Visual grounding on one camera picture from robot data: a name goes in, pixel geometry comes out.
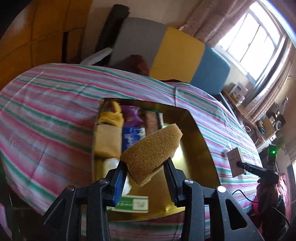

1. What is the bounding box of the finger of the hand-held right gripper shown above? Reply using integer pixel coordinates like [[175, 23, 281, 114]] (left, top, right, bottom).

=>
[[236, 161, 267, 175]]

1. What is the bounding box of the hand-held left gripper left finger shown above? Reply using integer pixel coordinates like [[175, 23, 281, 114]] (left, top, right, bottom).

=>
[[43, 159, 129, 241]]

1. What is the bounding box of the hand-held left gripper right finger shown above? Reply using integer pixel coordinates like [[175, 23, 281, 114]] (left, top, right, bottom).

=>
[[162, 156, 264, 241]]

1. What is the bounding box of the small beige box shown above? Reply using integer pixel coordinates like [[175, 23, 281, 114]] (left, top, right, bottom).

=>
[[225, 148, 247, 178]]

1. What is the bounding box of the brown sponge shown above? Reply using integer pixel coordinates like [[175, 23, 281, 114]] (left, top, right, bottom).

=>
[[120, 123, 184, 186]]

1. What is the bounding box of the gold cardboard box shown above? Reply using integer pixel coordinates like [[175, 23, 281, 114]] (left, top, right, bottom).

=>
[[92, 97, 221, 222]]

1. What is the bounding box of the person's right forearm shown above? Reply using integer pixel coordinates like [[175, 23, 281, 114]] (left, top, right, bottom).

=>
[[253, 173, 290, 234]]

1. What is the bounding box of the white round bundle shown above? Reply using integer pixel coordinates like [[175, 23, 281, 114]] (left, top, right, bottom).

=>
[[102, 156, 132, 195]]

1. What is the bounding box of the green and white box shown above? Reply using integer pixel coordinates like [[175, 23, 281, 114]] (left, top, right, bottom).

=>
[[111, 195, 149, 213]]

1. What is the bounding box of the yellow cloth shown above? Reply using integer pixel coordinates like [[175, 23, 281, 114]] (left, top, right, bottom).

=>
[[94, 125, 123, 157], [98, 102, 123, 128]]

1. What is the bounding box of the blue packet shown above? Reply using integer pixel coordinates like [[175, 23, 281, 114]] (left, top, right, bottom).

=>
[[122, 126, 146, 153]]

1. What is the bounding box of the silver stereo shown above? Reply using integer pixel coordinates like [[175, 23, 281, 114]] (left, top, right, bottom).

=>
[[266, 103, 287, 132]]

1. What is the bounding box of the wooden desk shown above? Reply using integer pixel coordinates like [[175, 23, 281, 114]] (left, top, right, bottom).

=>
[[221, 88, 278, 149]]

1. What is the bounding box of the brown packet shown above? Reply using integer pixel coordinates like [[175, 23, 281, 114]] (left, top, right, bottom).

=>
[[144, 110, 164, 133]]

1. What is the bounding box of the purple packet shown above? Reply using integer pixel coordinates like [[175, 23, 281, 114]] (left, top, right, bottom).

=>
[[120, 105, 145, 128]]

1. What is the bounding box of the white appliance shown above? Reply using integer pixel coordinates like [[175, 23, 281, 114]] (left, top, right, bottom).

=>
[[229, 83, 249, 100]]

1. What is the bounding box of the striped bed sheet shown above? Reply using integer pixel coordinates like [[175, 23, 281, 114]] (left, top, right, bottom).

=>
[[0, 64, 264, 241]]

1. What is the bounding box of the dark red cloth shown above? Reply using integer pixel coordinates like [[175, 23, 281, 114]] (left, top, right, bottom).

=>
[[120, 55, 150, 77]]

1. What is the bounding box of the window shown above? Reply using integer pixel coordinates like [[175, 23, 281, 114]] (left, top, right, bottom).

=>
[[217, 2, 286, 81]]

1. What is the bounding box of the white plastic object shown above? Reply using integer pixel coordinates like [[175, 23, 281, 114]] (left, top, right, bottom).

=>
[[80, 47, 112, 65]]

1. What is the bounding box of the grey yellow blue headboard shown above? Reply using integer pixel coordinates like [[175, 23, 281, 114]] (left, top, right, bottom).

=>
[[109, 17, 232, 95]]

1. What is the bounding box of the beige curtain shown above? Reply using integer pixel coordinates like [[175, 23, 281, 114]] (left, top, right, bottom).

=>
[[179, 0, 296, 121]]

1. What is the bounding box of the black rolled mat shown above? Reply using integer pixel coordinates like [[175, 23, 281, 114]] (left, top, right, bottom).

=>
[[96, 5, 129, 55]]

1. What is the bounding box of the wooden wardrobe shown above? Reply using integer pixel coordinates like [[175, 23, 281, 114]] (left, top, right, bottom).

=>
[[0, 0, 93, 91]]

